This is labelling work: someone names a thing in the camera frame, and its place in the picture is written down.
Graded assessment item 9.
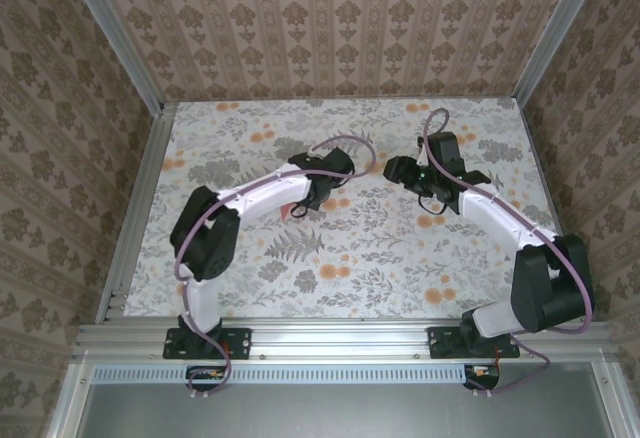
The grey metal sheet panel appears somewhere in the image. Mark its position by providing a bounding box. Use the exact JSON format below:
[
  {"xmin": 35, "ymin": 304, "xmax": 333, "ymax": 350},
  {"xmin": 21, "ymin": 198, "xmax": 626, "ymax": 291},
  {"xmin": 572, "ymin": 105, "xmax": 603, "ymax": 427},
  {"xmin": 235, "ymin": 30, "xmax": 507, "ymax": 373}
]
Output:
[{"xmin": 74, "ymin": 380, "xmax": 614, "ymax": 438}]

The floral patterned table cover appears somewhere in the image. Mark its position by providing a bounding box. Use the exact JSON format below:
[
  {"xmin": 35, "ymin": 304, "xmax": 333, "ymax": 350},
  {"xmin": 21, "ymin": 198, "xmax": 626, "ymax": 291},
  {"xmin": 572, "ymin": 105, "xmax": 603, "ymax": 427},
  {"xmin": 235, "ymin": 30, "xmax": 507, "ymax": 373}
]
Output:
[{"xmin": 122, "ymin": 97, "xmax": 586, "ymax": 320}]

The aluminium table side rail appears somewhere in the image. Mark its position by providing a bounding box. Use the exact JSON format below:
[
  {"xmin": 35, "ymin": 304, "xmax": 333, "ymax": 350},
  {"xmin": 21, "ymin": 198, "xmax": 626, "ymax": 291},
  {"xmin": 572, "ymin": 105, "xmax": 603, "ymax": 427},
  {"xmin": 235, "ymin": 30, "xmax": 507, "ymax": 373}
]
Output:
[
  {"xmin": 518, "ymin": 97, "xmax": 589, "ymax": 322},
  {"xmin": 94, "ymin": 102, "xmax": 176, "ymax": 324}
]

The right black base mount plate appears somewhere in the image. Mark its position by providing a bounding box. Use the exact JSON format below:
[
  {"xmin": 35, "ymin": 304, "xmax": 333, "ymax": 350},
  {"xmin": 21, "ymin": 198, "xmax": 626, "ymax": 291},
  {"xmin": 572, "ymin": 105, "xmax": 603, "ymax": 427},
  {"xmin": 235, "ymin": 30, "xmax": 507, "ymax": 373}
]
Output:
[{"xmin": 427, "ymin": 326, "xmax": 521, "ymax": 360}]

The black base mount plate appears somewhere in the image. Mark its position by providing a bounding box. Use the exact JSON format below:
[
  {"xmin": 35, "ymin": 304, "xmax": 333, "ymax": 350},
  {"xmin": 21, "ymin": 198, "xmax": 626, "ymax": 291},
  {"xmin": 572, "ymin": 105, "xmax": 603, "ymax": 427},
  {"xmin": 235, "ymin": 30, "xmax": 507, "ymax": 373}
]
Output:
[
  {"xmin": 427, "ymin": 326, "xmax": 521, "ymax": 360},
  {"xmin": 163, "ymin": 326, "xmax": 252, "ymax": 360}
]

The long aluminium base rail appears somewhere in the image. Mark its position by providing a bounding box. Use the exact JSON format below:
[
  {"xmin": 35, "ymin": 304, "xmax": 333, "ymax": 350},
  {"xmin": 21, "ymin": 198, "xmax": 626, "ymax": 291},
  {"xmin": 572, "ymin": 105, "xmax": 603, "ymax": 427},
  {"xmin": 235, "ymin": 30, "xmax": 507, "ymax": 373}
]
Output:
[{"xmin": 72, "ymin": 321, "xmax": 621, "ymax": 362}]

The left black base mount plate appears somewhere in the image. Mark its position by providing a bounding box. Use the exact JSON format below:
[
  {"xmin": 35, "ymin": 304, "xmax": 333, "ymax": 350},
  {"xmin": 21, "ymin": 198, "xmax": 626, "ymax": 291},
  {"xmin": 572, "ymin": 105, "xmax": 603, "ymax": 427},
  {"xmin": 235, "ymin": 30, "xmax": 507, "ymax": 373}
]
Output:
[{"xmin": 163, "ymin": 326, "xmax": 252, "ymax": 360}]

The slanted aluminium frame post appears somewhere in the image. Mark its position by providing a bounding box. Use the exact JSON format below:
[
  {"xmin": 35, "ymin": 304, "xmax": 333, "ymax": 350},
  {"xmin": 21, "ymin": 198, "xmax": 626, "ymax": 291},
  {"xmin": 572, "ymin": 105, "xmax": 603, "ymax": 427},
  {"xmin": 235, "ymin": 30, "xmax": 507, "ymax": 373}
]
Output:
[
  {"xmin": 510, "ymin": 0, "xmax": 611, "ymax": 104},
  {"xmin": 63, "ymin": 0, "xmax": 169, "ymax": 114}
]

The white slotted cable duct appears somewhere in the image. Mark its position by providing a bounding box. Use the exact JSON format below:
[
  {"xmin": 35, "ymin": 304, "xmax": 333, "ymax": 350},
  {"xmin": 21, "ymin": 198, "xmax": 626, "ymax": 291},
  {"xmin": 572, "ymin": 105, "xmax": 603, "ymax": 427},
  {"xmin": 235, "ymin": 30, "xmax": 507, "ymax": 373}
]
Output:
[{"xmin": 92, "ymin": 363, "xmax": 467, "ymax": 384}]

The lower aluminium frame profile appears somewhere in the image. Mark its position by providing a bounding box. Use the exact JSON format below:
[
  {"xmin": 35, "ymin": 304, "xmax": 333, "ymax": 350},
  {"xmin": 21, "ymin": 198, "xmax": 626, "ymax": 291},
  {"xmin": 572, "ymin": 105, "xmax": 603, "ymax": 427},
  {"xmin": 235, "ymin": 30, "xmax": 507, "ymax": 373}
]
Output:
[
  {"xmin": 589, "ymin": 360, "xmax": 640, "ymax": 438},
  {"xmin": 44, "ymin": 362, "xmax": 96, "ymax": 438}
]

